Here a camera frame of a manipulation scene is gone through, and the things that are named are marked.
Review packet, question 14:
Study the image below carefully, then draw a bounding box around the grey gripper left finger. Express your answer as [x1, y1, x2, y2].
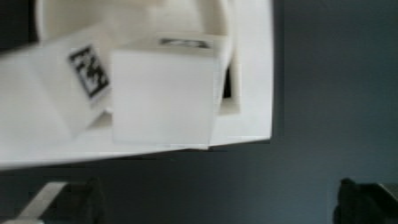
[5, 178, 106, 224]

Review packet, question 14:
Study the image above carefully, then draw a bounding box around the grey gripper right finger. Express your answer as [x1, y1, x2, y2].
[334, 178, 398, 224]

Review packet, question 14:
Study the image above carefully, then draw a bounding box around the white stool leg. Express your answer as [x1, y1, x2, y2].
[110, 33, 231, 149]
[0, 26, 121, 158]

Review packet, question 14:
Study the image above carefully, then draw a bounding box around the white round stool seat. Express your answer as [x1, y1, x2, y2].
[35, 0, 163, 114]

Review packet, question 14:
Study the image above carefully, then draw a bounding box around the white L-shaped fence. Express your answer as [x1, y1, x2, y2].
[0, 0, 273, 170]

